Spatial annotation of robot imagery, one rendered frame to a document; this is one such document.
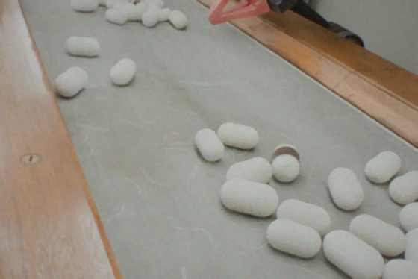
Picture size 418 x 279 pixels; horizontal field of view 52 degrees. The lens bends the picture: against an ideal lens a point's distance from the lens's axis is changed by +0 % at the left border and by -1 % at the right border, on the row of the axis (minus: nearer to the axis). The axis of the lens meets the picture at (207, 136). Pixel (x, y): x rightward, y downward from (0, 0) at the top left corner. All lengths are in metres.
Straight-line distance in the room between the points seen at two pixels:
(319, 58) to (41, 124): 0.36
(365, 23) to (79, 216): 2.85
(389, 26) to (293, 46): 2.32
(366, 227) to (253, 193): 0.07
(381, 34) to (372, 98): 2.44
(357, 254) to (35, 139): 0.20
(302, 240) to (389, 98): 0.26
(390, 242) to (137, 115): 0.22
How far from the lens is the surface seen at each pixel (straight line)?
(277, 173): 0.31
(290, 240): 0.25
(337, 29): 1.22
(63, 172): 0.26
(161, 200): 0.28
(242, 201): 0.27
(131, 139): 0.34
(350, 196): 0.30
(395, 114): 0.47
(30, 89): 0.36
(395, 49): 2.86
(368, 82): 0.50
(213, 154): 0.31
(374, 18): 2.97
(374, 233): 0.28
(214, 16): 0.58
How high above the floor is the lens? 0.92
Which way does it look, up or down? 30 degrees down
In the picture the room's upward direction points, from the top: 10 degrees clockwise
